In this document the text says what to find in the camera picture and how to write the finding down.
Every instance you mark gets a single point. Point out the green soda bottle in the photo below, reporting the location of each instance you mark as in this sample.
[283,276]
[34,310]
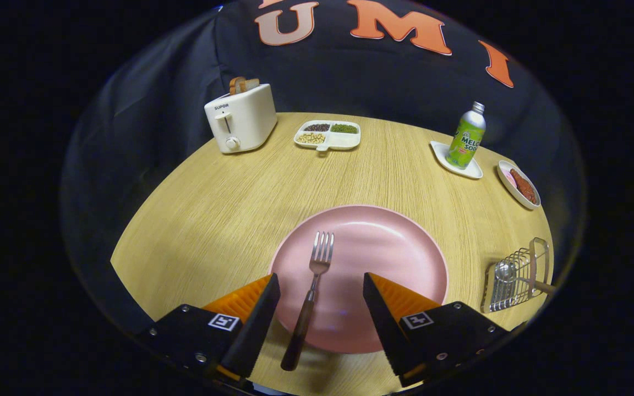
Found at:
[465,140]

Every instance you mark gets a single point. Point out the white oval food plate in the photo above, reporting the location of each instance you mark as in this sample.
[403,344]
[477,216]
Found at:
[509,190]

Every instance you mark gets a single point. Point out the pink ham slices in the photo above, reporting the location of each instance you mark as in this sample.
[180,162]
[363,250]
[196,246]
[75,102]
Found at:
[510,178]

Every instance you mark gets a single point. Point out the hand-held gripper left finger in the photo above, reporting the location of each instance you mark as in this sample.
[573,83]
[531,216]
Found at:
[253,324]

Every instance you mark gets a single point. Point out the toasted bread slices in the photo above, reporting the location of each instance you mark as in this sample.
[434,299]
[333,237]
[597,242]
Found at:
[242,85]

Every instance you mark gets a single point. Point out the white square coaster tray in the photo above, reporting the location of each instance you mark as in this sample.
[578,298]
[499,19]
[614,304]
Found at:
[441,154]

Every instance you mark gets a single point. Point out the cream toaster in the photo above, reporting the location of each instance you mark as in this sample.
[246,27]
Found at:
[248,118]

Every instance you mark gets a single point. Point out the red meat piece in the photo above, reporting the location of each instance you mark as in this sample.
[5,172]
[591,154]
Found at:
[525,188]

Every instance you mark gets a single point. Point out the pink round plate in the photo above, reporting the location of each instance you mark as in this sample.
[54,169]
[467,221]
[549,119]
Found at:
[383,247]

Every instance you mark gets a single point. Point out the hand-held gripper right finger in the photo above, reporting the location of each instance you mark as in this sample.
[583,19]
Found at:
[386,324]

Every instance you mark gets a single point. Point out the white divided bean dish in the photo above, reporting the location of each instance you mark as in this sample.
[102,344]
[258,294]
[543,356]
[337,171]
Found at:
[344,140]

